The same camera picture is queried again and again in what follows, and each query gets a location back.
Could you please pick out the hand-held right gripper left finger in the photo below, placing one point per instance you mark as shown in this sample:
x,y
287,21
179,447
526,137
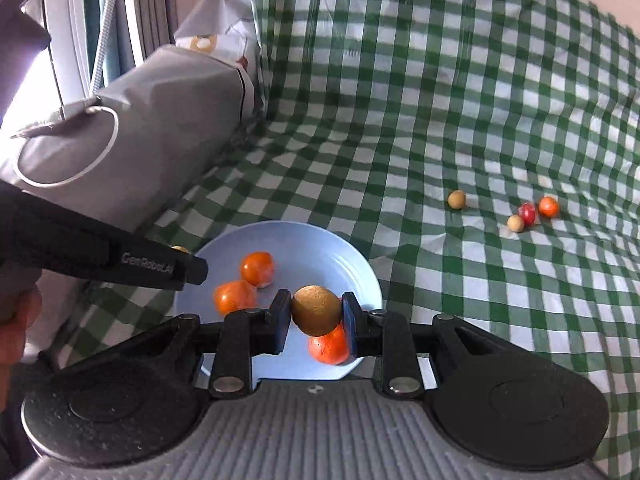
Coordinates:
x,y
280,320

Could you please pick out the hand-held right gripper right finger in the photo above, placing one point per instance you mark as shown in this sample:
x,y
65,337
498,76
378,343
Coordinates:
x,y
350,327

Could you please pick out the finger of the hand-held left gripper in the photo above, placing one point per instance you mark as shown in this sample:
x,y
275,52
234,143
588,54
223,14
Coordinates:
x,y
192,271

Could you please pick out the yellow-brown longan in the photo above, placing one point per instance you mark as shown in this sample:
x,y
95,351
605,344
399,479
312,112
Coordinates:
x,y
316,310
456,199
515,223
180,249

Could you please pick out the orange tangerine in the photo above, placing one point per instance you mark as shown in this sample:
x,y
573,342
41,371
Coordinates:
x,y
327,352
234,296
548,206
258,269

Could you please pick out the light blue plate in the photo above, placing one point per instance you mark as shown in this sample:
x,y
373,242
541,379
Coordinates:
x,y
310,260

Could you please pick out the person's left hand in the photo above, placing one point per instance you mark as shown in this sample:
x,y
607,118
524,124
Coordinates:
x,y
22,340

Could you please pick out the red cherry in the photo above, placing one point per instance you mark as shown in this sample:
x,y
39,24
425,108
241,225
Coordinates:
x,y
529,211

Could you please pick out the dark grey object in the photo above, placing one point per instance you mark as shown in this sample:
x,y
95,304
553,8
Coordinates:
x,y
20,30

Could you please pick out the teal curtain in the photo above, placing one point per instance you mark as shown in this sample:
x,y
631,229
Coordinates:
x,y
97,0

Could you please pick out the green checked tablecloth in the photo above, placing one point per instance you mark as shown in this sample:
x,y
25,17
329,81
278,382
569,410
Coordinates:
x,y
450,85

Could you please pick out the light grey printed pillow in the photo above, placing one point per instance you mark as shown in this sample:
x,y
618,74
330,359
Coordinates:
x,y
225,10

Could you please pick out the white window frame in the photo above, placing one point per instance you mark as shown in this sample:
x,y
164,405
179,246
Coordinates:
x,y
150,5

